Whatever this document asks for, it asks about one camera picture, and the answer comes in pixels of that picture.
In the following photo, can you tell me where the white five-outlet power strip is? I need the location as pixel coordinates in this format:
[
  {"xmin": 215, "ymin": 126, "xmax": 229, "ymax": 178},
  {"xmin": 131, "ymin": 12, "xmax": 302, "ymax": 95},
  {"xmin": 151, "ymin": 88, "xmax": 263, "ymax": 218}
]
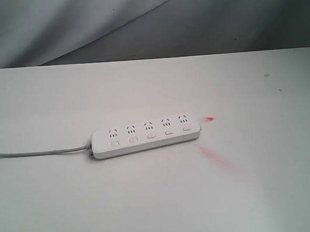
[{"xmin": 91, "ymin": 113, "xmax": 202, "ymax": 160}]

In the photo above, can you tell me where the grey fabric backdrop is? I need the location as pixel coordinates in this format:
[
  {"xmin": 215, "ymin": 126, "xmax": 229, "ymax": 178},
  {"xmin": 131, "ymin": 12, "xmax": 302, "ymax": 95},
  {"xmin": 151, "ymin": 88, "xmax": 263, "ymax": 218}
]
[{"xmin": 0, "ymin": 0, "xmax": 310, "ymax": 68}]

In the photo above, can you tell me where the grey power cord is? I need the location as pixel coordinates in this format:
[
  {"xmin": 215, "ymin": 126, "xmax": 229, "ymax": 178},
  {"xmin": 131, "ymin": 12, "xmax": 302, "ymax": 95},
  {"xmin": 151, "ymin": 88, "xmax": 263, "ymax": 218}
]
[{"xmin": 0, "ymin": 143, "xmax": 92, "ymax": 159}]

